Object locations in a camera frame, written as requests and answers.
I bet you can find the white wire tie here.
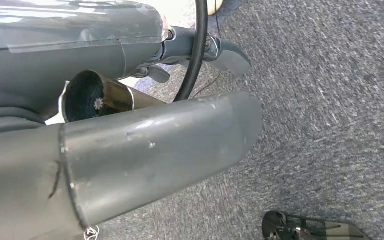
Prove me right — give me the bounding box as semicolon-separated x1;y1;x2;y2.
83;225;101;240

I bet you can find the thin black floor cable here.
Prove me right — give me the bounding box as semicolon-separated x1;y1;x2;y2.
191;0;223;100

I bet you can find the thick black cable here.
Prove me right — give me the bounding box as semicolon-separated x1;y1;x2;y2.
173;0;209;103

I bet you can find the metal cylinder cable connector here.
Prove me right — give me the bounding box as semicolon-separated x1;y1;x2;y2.
58;69;166;124

